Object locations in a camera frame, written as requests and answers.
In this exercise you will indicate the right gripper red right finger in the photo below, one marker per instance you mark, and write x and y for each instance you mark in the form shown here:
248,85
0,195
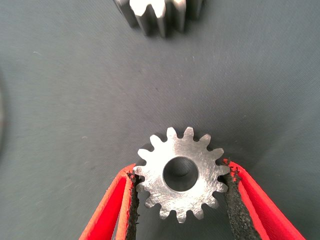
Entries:
262,212

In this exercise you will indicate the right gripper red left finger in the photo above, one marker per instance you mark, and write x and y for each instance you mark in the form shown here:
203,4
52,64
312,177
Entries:
105,220

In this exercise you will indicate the small steel gear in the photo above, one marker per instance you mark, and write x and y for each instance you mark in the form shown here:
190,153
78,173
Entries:
155,175

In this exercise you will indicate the large steel gear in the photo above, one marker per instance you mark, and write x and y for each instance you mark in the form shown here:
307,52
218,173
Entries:
150,15

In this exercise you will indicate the dark grey table cloth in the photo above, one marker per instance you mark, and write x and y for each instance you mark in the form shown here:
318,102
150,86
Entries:
75,87

